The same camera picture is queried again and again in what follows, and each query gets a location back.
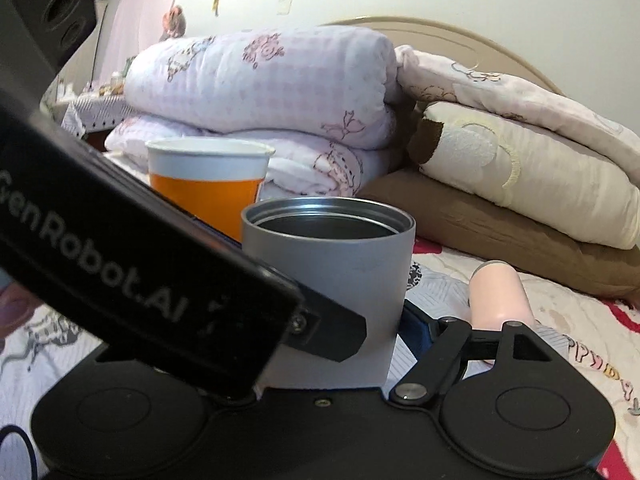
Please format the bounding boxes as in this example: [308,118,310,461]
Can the pink tumbler cup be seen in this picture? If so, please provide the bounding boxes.
[469,260,536,334]

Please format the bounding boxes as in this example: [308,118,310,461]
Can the beige wooden headboard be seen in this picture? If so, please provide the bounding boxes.
[330,16,562,94]

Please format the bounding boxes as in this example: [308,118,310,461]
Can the orange paper cup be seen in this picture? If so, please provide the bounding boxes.
[146,136,274,242]

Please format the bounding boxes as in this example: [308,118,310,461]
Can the floral white folded quilt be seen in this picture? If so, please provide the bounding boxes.
[105,26,401,197]

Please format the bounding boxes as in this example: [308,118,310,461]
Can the cream embroidered folded blanket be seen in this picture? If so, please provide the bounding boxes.
[396,46,639,249]

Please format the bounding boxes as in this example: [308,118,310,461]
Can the brown pillow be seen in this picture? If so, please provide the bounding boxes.
[357,169,639,307]

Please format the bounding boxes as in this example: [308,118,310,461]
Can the dotted cloth side table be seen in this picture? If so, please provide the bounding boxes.
[41,80,134,138]

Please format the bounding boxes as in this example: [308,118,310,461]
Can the grey metal Miniso cup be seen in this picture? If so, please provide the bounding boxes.
[242,197,416,389]

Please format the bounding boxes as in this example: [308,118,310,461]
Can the grey striped white cloth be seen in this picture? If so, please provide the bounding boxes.
[383,262,471,398]

